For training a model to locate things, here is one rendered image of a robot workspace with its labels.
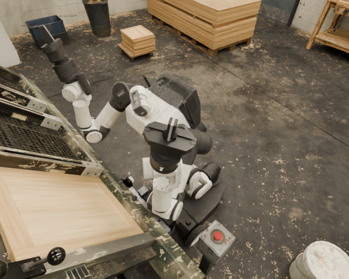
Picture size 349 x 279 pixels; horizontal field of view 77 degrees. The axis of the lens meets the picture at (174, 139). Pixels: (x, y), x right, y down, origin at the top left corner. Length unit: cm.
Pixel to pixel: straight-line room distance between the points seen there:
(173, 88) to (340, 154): 248
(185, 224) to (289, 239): 92
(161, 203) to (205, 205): 124
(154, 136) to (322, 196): 229
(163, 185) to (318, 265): 137
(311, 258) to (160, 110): 143
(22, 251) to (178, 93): 74
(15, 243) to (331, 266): 175
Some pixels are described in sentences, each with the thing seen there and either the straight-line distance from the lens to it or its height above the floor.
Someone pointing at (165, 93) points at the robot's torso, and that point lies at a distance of 98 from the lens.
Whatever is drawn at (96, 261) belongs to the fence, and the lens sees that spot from 85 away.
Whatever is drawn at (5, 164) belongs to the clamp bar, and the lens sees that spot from 105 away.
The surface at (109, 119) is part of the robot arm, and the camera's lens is 116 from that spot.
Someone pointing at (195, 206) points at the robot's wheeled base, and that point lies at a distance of 199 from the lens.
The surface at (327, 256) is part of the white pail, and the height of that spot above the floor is 36.
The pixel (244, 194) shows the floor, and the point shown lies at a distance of 233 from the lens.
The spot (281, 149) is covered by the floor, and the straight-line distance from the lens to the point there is 284.
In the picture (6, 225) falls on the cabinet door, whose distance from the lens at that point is 82.
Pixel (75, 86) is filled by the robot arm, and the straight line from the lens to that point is 104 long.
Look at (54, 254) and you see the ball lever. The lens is 60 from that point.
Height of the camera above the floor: 196
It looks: 47 degrees down
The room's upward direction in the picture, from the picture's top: straight up
